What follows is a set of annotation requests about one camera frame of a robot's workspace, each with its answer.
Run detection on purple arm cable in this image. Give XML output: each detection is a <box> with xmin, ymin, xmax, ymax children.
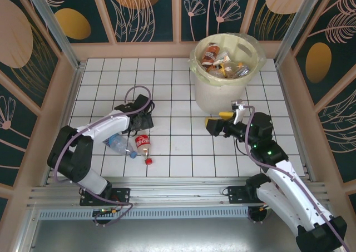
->
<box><xmin>236</xmin><ymin>103</ymin><xmax>353</xmax><ymax>252</ymax></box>
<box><xmin>52</xmin><ymin>85</ymin><xmax>153</xmax><ymax>229</ymax></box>

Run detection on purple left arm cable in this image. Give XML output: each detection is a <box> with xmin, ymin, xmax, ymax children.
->
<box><xmin>52</xmin><ymin>85</ymin><xmax>153</xmax><ymax>229</ymax></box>

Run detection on cola bottle red cap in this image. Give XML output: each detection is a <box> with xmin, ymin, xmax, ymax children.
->
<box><xmin>134</xmin><ymin>134</ymin><xmax>154</xmax><ymax>166</ymax></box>

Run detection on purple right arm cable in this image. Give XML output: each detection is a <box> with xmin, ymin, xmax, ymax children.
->
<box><xmin>236</xmin><ymin>103</ymin><xmax>353</xmax><ymax>252</ymax></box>

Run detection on slotted grey cable duct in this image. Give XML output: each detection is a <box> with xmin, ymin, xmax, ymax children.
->
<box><xmin>38</xmin><ymin>209</ymin><xmax>251</xmax><ymax>220</ymax></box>

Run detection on yellowish clear bin liner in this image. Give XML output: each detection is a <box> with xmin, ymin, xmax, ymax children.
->
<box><xmin>189</xmin><ymin>32</ymin><xmax>267</xmax><ymax>87</ymax></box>

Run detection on grey metal floor plate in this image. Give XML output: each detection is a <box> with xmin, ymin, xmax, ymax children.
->
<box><xmin>27</xmin><ymin>204</ymin><xmax>339</xmax><ymax>252</ymax></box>

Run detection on clear bottle blue cap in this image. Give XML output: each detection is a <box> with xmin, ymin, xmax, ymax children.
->
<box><xmin>103</xmin><ymin>133</ymin><xmax>138</xmax><ymax>160</ymax></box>

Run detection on white plastic bin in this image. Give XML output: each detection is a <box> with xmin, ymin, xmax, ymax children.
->
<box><xmin>193</xmin><ymin>33</ymin><xmax>248</xmax><ymax>116</ymax></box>

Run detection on aluminium corner post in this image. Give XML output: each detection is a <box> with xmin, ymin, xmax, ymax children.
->
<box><xmin>22</xmin><ymin>0</ymin><xmax>82</xmax><ymax>70</ymax></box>
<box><xmin>274</xmin><ymin>0</ymin><xmax>325</xmax><ymax>67</ymax></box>

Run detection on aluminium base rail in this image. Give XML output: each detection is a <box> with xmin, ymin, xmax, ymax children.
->
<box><xmin>27</xmin><ymin>176</ymin><xmax>330</xmax><ymax>208</ymax></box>

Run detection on aluminium side rail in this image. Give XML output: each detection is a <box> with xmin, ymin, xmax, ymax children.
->
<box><xmin>41</xmin><ymin>62</ymin><xmax>86</xmax><ymax>186</ymax></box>
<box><xmin>275</xmin><ymin>60</ymin><xmax>317</xmax><ymax>184</ymax></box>

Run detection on small controller board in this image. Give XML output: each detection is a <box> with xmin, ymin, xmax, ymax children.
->
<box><xmin>92</xmin><ymin>206</ymin><xmax>119</xmax><ymax>217</ymax></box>

